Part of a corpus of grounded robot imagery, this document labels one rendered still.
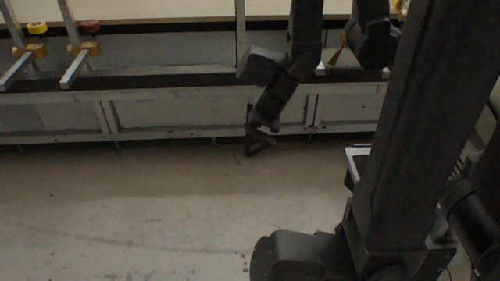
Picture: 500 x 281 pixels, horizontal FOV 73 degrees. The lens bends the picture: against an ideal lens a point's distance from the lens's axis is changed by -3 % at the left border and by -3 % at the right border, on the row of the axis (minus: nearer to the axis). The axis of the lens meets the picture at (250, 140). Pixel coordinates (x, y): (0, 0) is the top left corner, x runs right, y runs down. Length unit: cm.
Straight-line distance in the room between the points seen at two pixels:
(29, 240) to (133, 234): 53
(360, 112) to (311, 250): 196
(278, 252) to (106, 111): 193
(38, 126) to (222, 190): 121
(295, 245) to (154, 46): 165
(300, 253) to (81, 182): 201
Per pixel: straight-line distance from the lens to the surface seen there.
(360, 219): 34
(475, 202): 41
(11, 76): 169
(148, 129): 226
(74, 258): 196
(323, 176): 215
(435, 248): 64
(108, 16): 189
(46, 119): 243
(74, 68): 161
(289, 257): 36
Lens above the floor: 153
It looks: 41 degrees down
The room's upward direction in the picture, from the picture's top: straight up
